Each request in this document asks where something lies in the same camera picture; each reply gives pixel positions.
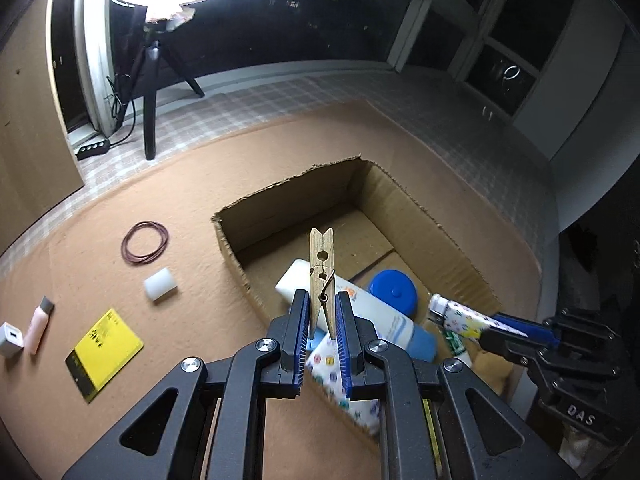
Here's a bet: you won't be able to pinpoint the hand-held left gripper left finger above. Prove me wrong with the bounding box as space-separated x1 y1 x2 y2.
62 289 312 480

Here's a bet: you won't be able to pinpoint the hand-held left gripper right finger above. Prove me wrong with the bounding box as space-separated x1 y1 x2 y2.
335 290 581 480

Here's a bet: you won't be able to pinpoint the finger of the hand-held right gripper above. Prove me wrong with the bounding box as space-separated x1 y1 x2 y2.
477 329 541 367
492 312 561 348

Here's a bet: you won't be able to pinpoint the star patterned tissue pack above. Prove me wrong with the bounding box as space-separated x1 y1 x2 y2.
305 332 383 436

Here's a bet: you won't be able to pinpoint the white lotion bottle blue cap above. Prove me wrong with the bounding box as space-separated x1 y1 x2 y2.
274 259 438 361

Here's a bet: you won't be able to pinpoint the narrow patterned packet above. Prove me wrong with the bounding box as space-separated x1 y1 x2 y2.
427 293 531 343

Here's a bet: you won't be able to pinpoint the green and white tube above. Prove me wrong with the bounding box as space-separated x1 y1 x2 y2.
442 332 473 368

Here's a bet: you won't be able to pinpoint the blue round lid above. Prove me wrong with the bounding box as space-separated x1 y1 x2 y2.
367 270 418 318

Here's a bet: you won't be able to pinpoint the wooden clothespin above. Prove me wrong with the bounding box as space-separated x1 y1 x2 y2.
308 227 337 341

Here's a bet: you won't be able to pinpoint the cardboard box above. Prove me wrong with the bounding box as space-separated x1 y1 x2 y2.
210 156 526 448

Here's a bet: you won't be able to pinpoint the white cylinder cap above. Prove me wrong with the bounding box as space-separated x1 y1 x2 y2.
143 270 179 304

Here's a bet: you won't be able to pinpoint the yellow notepad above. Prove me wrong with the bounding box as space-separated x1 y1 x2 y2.
65 308 144 404

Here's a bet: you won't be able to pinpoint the brown felt mat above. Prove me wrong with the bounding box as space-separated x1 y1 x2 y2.
0 100 543 480

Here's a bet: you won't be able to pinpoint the maroon rubber bands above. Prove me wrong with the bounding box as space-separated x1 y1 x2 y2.
121 221 169 266

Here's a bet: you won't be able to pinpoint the white cabinet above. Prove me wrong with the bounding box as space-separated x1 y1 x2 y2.
510 0 640 231

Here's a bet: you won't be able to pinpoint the checked tablecloth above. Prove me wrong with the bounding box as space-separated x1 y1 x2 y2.
0 67 558 281

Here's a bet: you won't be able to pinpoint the black tripod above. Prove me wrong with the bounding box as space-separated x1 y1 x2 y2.
120 5 206 161

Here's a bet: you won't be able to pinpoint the pink tube with grey cap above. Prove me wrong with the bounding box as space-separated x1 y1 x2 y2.
27 296 55 355

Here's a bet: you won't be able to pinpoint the black power strip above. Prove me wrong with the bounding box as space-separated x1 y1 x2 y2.
75 138 112 162

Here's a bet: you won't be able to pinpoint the white charger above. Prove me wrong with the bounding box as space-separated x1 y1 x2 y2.
0 322 24 358

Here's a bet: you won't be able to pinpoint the large light wooden board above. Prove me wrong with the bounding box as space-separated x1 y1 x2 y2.
0 0 86 251

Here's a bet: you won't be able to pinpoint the black cable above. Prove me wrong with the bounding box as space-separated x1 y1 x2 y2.
105 75 139 147

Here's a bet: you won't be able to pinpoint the white window frame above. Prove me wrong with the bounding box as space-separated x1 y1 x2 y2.
385 0 591 121

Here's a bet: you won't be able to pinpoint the white frame post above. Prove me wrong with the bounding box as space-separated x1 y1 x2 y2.
82 0 133 138

